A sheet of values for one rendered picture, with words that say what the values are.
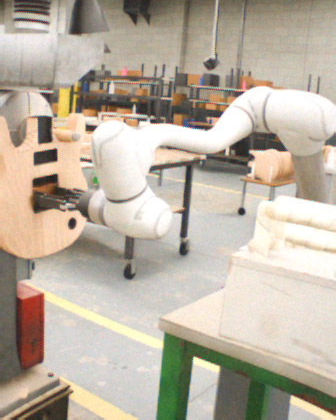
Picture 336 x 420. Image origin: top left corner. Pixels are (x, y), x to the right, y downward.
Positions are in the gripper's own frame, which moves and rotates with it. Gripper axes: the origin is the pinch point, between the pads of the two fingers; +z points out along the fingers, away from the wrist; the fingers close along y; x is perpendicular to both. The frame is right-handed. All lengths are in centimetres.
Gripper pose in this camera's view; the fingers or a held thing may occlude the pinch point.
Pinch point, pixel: (46, 193)
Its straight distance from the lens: 150.9
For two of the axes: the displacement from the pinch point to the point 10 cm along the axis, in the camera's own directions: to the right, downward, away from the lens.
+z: -8.0, -1.6, 5.7
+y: 5.9, -1.9, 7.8
